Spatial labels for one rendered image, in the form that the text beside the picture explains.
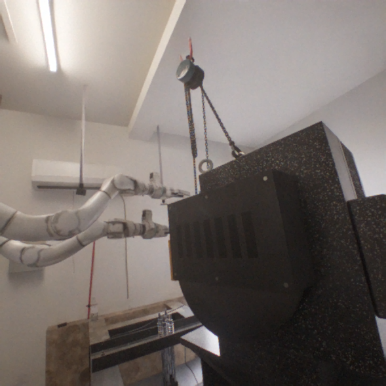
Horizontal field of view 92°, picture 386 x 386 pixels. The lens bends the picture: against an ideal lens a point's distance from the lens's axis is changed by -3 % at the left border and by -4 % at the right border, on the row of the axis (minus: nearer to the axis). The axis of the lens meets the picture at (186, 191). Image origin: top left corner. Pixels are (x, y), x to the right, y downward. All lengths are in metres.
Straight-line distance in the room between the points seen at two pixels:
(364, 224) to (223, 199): 0.34
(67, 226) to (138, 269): 1.86
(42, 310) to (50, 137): 1.80
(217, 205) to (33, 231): 0.53
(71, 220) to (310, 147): 0.73
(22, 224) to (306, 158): 0.80
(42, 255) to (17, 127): 2.06
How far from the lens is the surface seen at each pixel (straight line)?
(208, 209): 0.64
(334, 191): 0.61
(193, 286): 0.75
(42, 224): 0.70
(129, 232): 0.87
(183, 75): 1.48
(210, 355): 0.98
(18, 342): 2.58
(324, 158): 0.63
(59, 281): 2.44
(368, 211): 0.61
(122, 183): 0.85
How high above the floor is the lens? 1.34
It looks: 13 degrees up
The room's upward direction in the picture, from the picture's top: 6 degrees counter-clockwise
